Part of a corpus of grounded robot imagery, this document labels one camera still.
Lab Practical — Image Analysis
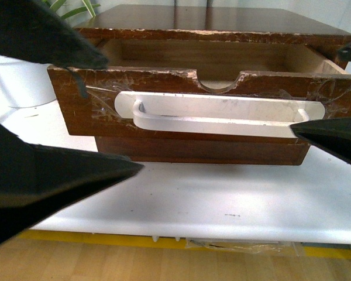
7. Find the green striped plant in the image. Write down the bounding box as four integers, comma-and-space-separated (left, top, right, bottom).
42, 0, 101, 20

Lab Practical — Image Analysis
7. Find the dark wooden drawer cabinet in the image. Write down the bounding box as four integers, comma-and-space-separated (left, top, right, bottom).
74, 4, 351, 167

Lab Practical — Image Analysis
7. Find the yellow floor tape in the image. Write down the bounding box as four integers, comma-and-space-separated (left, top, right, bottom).
19, 230, 351, 260

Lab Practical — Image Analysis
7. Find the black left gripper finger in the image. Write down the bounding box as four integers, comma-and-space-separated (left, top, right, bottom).
0, 0, 110, 100
0, 124, 144, 244

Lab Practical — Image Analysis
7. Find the clear plastic wrap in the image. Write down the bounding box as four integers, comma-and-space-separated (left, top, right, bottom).
185, 238, 306, 257

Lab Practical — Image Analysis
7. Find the white drawer handle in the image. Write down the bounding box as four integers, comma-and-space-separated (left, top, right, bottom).
114, 91, 325, 138

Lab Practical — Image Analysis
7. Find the white plant pot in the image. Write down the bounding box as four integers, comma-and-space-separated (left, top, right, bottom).
0, 56, 56, 108

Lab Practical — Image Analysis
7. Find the wooden drawer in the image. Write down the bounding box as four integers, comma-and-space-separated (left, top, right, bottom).
95, 136, 310, 166
48, 39, 351, 143

